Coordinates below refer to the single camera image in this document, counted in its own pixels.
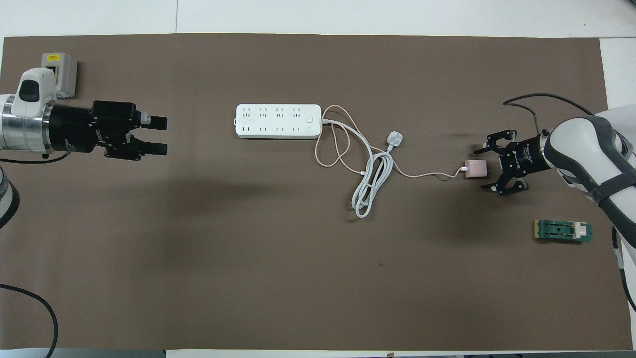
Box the pink charger cable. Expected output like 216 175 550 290
314 104 468 180

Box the pink charger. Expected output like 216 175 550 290
464 160 488 179

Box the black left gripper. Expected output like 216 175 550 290
50 101 168 161

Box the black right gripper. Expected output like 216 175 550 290
474 129 550 195

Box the white power strip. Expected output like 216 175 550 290
235 103 322 139

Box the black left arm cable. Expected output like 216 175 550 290
0 149 70 358

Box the grey switch box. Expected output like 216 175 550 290
41 52 79 98

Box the white power strip cord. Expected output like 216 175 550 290
320 118 403 219

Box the green knife switch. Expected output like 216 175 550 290
534 219 593 244

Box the brown table mat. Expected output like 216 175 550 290
0 33 634 350

